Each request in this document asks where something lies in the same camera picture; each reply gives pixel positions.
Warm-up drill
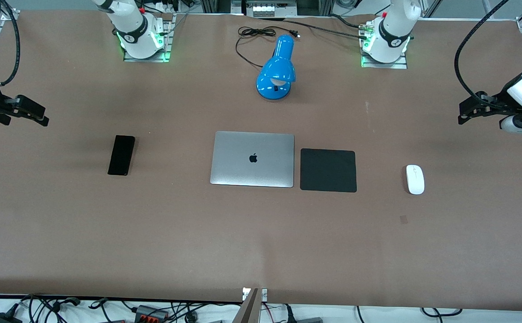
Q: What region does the black looped floor cable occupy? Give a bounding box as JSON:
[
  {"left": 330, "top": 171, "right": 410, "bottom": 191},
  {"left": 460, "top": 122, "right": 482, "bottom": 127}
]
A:
[{"left": 420, "top": 307, "right": 463, "bottom": 317}]

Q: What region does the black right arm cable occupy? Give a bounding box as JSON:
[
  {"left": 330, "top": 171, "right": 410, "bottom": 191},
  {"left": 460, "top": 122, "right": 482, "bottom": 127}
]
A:
[{"left": 0, "top": 0, "right": 21, "bottom": 87}]

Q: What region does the thin black lamp cord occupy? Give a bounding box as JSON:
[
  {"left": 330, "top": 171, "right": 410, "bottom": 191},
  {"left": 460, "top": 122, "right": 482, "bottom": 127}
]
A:
[{"left": 235, "top": 26, "right": 300, "bottom": 69}]

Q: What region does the black orange connector block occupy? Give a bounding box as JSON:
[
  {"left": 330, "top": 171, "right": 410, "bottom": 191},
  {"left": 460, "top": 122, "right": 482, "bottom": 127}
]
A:
[{"left": 134, "top": 305, "right": 170, "bottom": 322}]

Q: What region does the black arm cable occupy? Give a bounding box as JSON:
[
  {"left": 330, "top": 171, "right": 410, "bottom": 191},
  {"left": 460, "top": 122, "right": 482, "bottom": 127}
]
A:
[
  {"left": 0, "top": 0, "right": 21, "bottom": 87},
  {"left": 454, "top": 0, "right": 510, "bottom": 108}
]

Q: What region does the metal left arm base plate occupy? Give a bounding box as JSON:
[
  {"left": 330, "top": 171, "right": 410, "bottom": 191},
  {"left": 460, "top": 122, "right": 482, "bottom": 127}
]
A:
[{"left": 360, "top": 20, "right": 408, "bottom": 70}]

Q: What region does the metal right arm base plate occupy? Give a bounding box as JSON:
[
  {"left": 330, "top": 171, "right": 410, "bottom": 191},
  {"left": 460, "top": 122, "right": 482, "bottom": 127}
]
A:
[{"left": 123, "top": 13, "right": 172, "bottom": 62}]

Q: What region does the white power strip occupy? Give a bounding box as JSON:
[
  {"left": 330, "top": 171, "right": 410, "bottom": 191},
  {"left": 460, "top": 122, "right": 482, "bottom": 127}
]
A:
[{"left": 252, "top": 4, "right": 285, "bottom": 17}]

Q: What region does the brown table cover sheet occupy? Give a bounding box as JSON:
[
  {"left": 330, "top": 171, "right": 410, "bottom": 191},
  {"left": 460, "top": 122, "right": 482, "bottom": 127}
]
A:
[{"left": 0, "top": 10, "right": 522, "bottom": 311}]

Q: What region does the thick black braided cable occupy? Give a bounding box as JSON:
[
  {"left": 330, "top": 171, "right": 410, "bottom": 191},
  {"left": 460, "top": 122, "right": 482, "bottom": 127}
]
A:
[{"left": 261, "top": 17, "right": 370, "bottom": 40}]

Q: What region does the black smartphone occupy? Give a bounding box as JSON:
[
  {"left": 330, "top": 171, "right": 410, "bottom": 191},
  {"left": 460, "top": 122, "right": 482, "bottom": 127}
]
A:
[{"left": 108, "top": 135, "right": 136, "bottom": 176}]

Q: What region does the aluminium profile post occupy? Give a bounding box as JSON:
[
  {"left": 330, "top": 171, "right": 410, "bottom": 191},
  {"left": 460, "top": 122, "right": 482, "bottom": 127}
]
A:
[{"left": 233, "top": 288, "right": 268, "bottom": 323}]

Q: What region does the white computer mouse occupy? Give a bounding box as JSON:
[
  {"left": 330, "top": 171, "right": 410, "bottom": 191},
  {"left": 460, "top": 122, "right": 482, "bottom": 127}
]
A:
[{"left": 406, "top": 165, "right": 425, "bottom": 195}]

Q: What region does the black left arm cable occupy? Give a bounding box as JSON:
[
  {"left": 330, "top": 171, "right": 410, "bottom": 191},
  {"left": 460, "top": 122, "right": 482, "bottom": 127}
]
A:
[{"left": 454, "top": 0, "right": 510, "bottom": 108}]

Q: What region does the black mouse pad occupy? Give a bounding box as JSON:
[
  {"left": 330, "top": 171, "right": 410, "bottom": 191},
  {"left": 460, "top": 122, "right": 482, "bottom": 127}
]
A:
[{"left": 300, "top": 148, "right": 357, "bottom": 193}]

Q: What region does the blue desk lamp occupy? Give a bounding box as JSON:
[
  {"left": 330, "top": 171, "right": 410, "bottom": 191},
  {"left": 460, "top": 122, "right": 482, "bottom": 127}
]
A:
[{"left": 256, "top": 35, "right": 296, "bottom": 100}]

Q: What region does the silver closed laptop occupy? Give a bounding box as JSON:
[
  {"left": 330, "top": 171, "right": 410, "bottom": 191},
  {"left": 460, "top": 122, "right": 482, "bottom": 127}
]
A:
[{"left": 210, "top": 131, "right": 295, "bottom": 188}]

